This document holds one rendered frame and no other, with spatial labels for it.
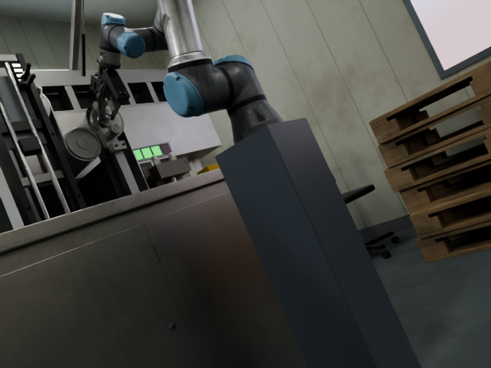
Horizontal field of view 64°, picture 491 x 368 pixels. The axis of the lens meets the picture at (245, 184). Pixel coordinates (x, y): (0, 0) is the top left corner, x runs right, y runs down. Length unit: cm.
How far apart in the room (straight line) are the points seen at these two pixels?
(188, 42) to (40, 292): 68
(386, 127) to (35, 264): 198
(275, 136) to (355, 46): 274
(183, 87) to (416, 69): 270
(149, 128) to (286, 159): 123
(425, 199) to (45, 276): 207
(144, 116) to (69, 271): 123
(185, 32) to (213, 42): 349
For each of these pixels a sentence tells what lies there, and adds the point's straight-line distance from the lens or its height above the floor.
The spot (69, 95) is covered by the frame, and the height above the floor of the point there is 153.
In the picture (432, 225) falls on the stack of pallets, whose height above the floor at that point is 21.
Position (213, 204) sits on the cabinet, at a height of 79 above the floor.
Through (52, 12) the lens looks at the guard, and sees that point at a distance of 200.
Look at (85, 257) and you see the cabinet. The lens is 107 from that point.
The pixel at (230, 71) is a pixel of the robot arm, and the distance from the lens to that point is 108.
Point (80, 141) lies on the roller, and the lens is 149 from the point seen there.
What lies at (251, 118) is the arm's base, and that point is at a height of 94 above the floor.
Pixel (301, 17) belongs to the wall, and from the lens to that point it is 392.
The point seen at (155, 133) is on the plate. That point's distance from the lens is 211.
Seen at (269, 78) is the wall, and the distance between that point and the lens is 407.
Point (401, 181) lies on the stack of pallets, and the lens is 253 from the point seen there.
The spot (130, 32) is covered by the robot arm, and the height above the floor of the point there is 137.
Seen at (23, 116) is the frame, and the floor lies 125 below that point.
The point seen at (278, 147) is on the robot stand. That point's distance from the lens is 97.
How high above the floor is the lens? 73
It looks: 3 degrees up
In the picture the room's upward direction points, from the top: 24 degrees counter-clockwise
